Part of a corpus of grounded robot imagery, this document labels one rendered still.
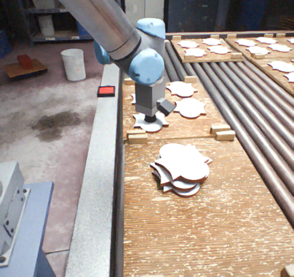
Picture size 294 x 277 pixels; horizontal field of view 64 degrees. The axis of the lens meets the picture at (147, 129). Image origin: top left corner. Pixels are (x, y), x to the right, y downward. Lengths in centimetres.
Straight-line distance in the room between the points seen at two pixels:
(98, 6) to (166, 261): 47
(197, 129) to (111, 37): 45
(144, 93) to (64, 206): 126
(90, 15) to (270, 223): 54
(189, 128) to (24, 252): 56
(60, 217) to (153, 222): 127
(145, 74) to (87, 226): 35
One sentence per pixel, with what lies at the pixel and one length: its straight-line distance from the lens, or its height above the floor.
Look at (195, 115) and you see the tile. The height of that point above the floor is 95.
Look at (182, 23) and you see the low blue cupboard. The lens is 563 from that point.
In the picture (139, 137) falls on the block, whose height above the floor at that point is 96.
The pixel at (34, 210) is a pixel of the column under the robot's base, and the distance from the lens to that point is 69.
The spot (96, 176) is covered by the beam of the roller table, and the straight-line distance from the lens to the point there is 66.
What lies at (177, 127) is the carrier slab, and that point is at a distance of 79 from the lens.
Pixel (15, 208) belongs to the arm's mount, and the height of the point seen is 92.
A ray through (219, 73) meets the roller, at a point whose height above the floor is 92.
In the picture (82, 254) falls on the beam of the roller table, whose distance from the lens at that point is 54.
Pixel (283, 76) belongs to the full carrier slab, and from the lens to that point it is 131.
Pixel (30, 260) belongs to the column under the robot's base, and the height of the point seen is 87.
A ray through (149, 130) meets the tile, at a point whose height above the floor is 95.
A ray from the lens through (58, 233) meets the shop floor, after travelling 170.
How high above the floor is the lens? 139
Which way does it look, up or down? 36 degrees down
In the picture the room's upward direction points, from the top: straight up
